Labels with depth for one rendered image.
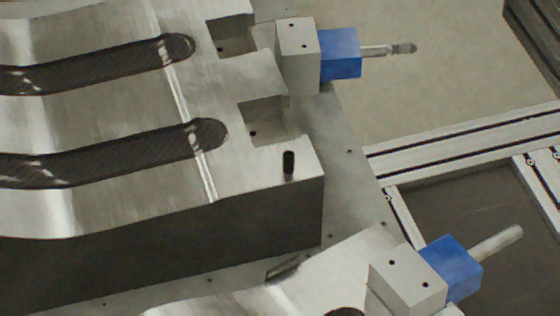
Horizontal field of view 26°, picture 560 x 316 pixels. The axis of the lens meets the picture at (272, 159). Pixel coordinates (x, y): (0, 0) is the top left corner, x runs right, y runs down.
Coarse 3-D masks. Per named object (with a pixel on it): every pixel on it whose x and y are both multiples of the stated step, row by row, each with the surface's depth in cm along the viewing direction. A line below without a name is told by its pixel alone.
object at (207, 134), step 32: (0, 64) 103; (32, 64) 104; (64, 64) 104; (96, 64) 104; (128, 64) 104; (160, 64) 103; (160, 128) 98; (192, 128) 98; (224, 128) 98; (0, 160) 95; (32, 160) 96; (64, 160) 97; (96, 160) 97; (128, 160) 97; (160, 160) 96
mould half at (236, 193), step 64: (128, 0) 109; (192, 0) 109; (192, 64) 103; (256, 64) 103; (0, 128) 97; (64, 128) 99; (128, 128) 99; (0, 192) 92; (64, 192) 94; (128, 192) 94; (192, 192) 94; (256, 192) 94; (320, 192) 96; (0, 256) 90; (64, 256) 93; (128, 256) 95; (192, 256) 97; (256, 256) 100
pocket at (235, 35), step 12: (216, 24) 108; (228, 24) 108; (240, 24) 108; (252, 24) 108; (216, 36) 109; (228, 36) 109; (240, 36) 109; (252, 36) 108; (216, 48) 108; (228, 48) 108; (240, 48) 108; (252, 48) 108; (264, 48) 107
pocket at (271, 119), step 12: (276, 96) 101; (288, 96) 101; (240, 108) 100; (252, 108) 101; (264, 108) 101; (276, 108) 102; (288, 108) 102; (252, 120) 102; (264, 120) 102; (276, 120) 102; (288, 120) 101; (252, 132) 102; (264, 132) 101; (276, 132) 101; (288, 132) 101; (300, 132) 100; (264, 144) 100
